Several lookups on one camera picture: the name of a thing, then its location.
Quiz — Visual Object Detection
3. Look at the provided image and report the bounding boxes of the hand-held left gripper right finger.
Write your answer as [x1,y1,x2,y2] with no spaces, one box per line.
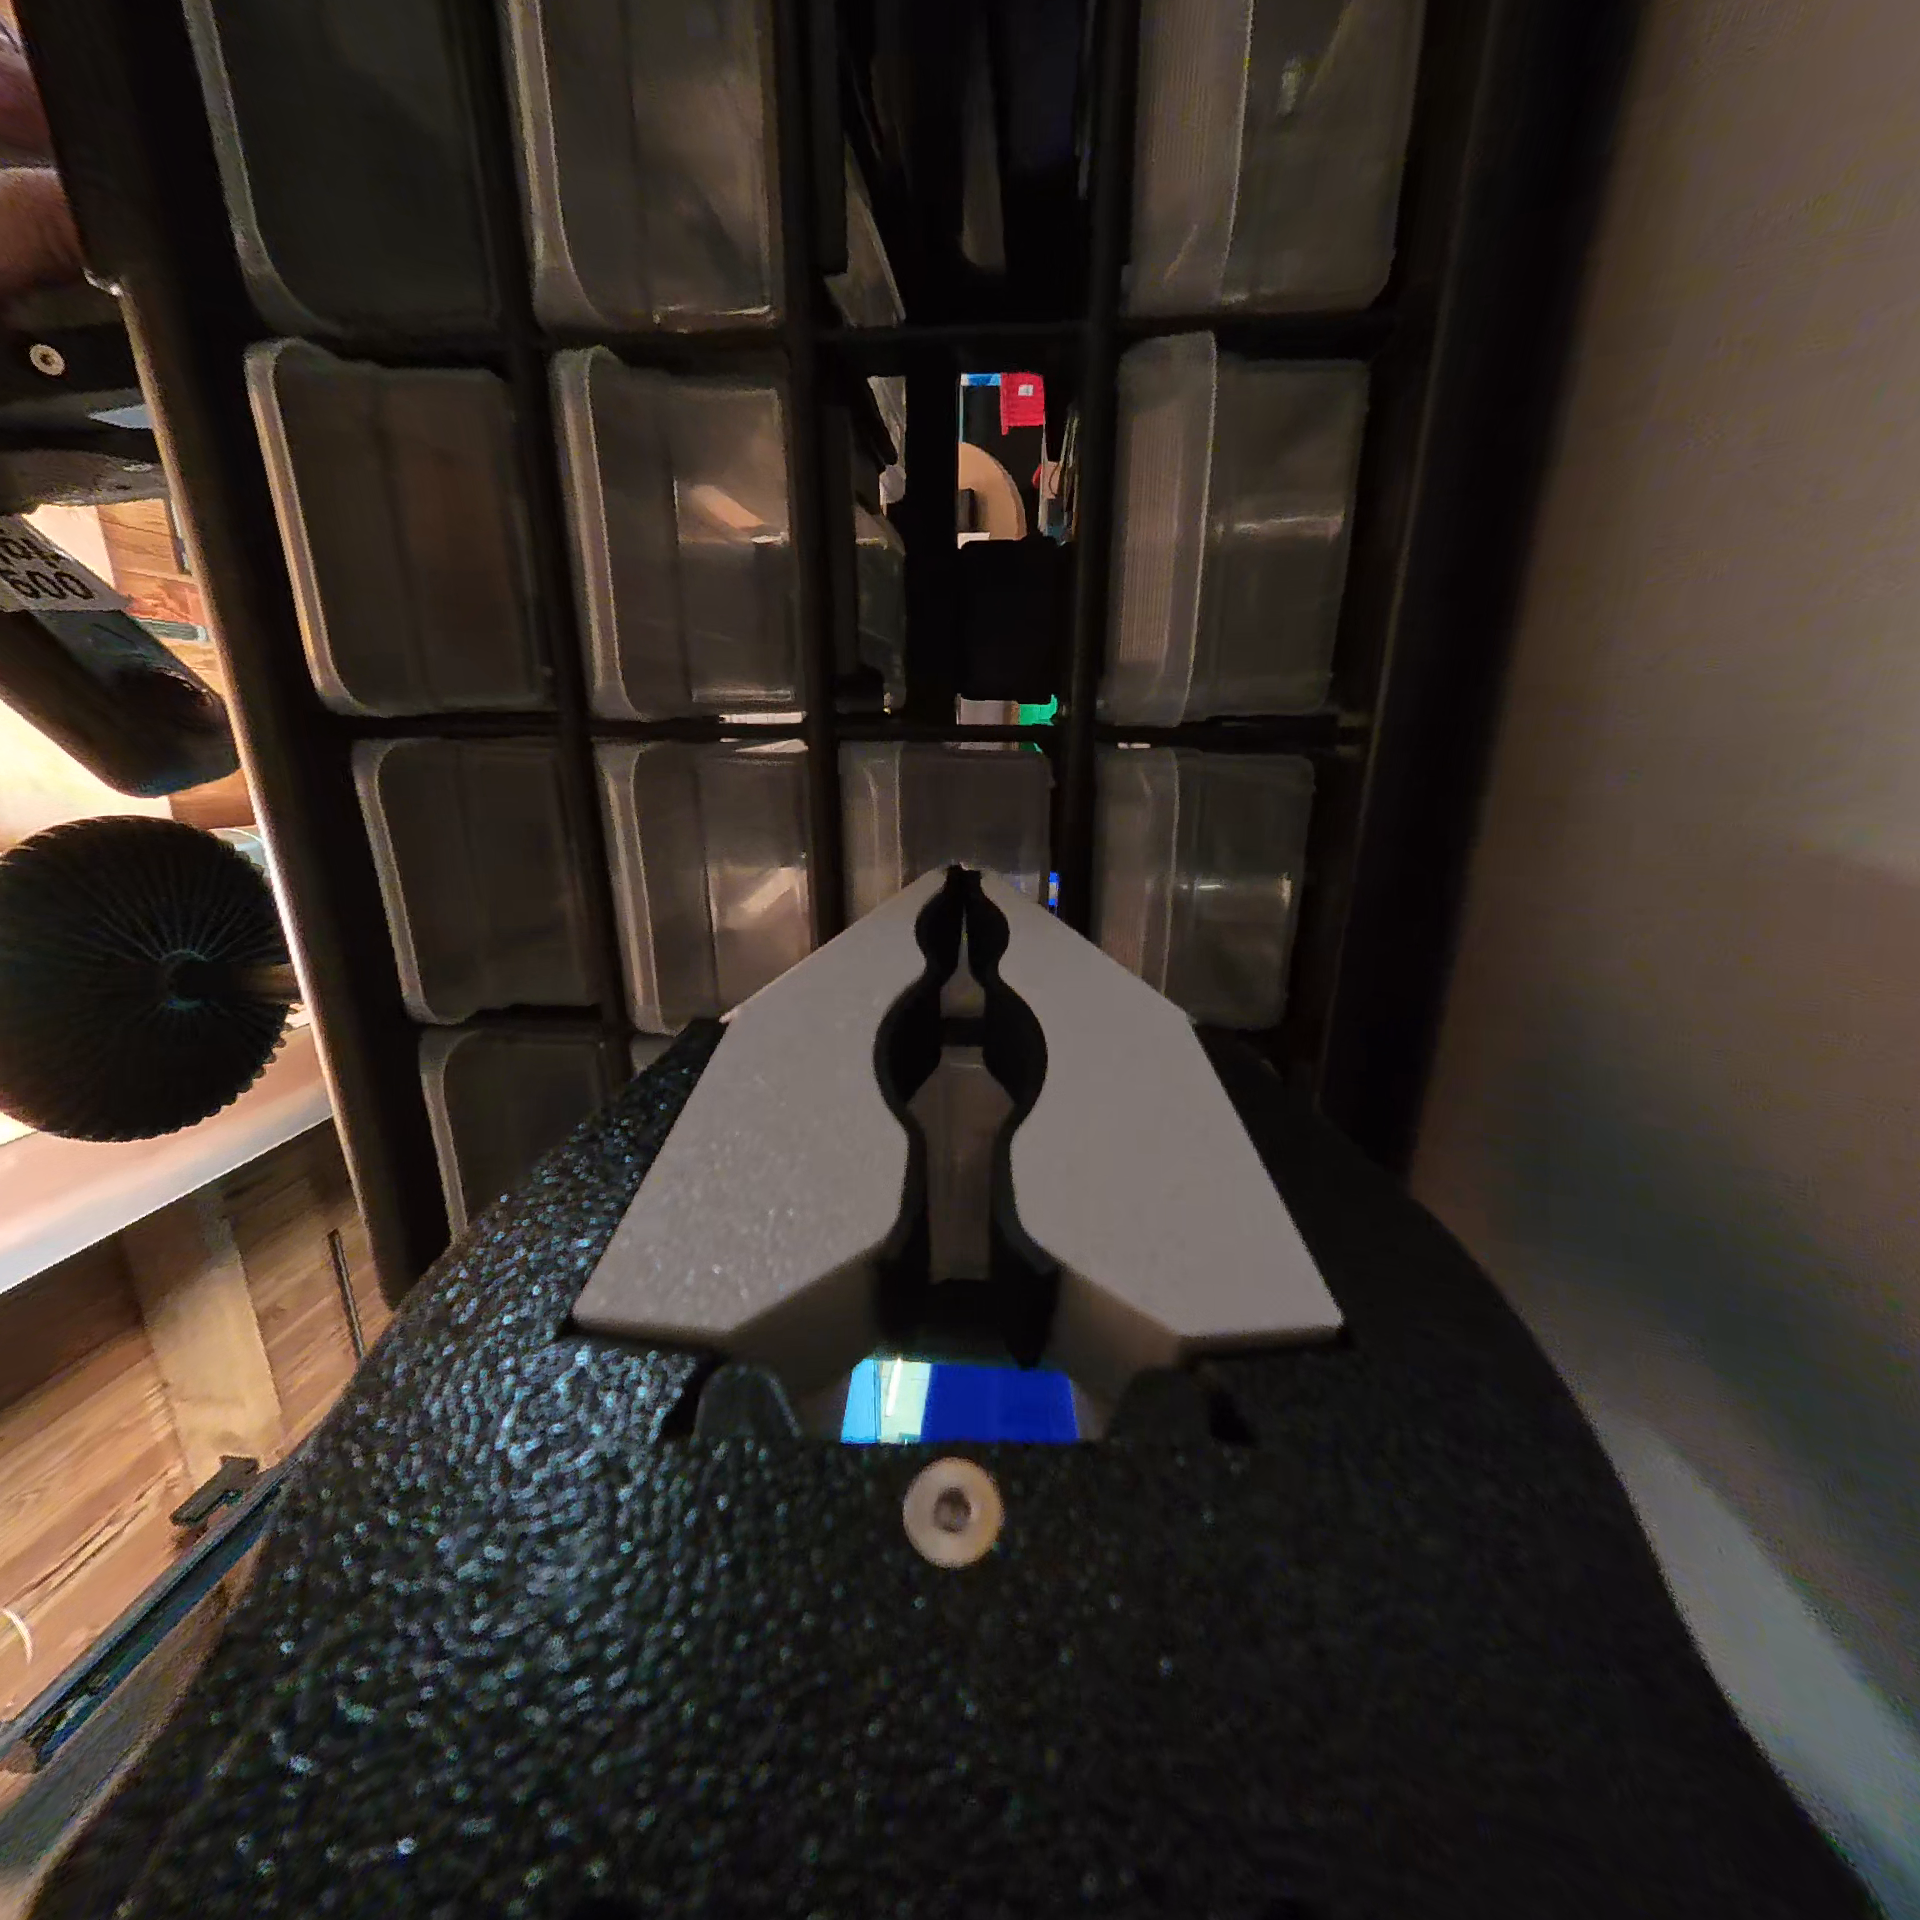
[965,866,1342,1434]

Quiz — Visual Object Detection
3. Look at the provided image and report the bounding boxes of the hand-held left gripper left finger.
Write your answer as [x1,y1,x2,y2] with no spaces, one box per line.
[573,866,965,1434]

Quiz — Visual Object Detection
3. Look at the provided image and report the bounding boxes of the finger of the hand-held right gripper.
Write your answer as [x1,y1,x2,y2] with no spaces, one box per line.
[0,444,171,516]

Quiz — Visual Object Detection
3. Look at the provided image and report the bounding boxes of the black drawer organizer cabinet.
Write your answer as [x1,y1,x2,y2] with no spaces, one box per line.
[45,0,1522,1324]

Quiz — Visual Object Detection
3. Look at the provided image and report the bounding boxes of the person's right hand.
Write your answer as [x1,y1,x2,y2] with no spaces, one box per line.
[0,46,81,299]

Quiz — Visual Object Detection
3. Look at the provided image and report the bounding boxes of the black pleated round fixture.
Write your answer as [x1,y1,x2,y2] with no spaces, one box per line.
[0,815,302,1147]

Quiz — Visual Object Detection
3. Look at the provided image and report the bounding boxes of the set of clear organizer drawers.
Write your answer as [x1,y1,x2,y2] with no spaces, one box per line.
[180,0,1428,1246]

